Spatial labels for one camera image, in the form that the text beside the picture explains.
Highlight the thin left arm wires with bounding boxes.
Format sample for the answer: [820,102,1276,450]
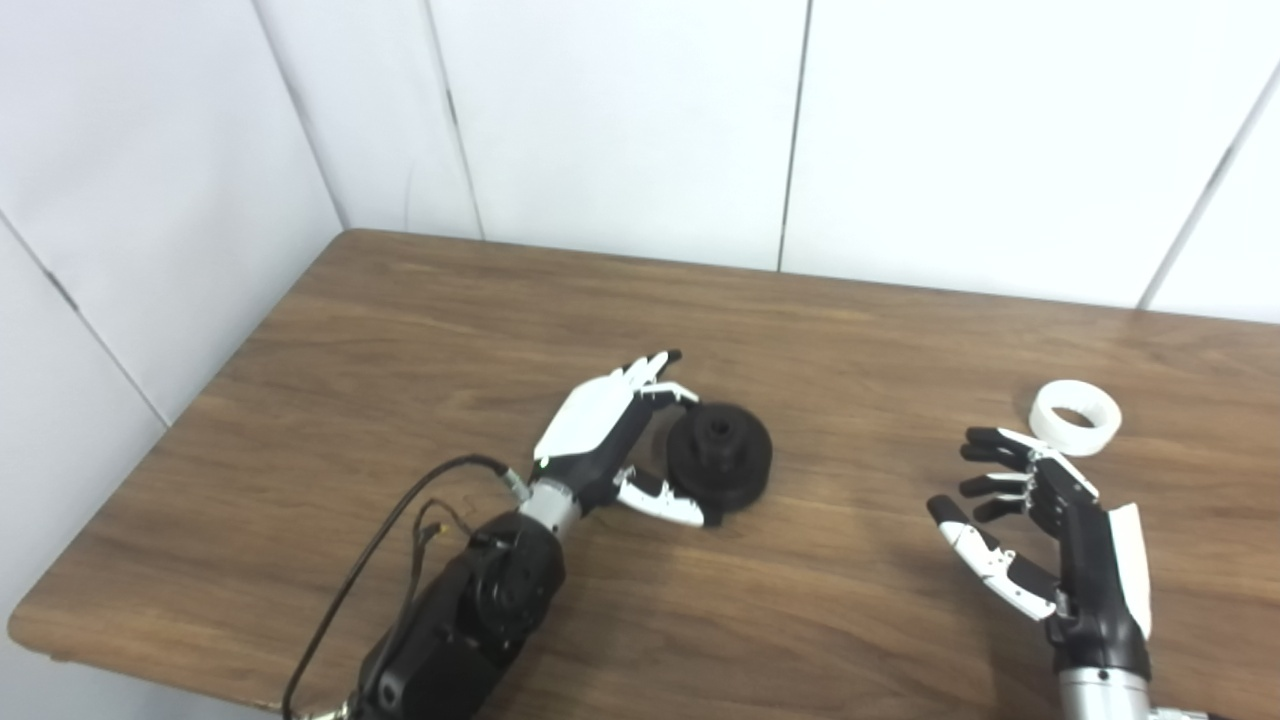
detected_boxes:
[395,500,473,621]

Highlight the round black plastic part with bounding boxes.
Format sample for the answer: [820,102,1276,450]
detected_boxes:
[665,402,773,513]

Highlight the white and black right hand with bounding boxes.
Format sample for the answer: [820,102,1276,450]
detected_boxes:
[927,427,1153,681]

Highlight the white and black left hand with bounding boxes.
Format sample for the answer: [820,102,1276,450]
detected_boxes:
[533,350,706,528]

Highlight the white toothed plastic ring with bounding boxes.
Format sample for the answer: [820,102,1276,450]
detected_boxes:
[1030,380,1123,458]

